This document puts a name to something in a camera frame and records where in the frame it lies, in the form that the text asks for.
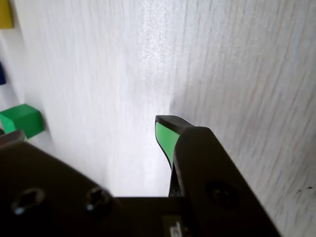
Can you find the yellow wooden cube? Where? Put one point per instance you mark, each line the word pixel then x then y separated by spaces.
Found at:
pixel 5 13

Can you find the green-padded black gripper finger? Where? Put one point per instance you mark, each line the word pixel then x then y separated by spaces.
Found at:
pixel 166 137

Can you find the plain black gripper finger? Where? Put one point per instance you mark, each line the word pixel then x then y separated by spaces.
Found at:
pixel 205 160

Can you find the blue wooden cube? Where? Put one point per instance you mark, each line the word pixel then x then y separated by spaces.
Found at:
pixel 2 74

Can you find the green wooden cube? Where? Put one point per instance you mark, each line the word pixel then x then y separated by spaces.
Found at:
pixel 24 121

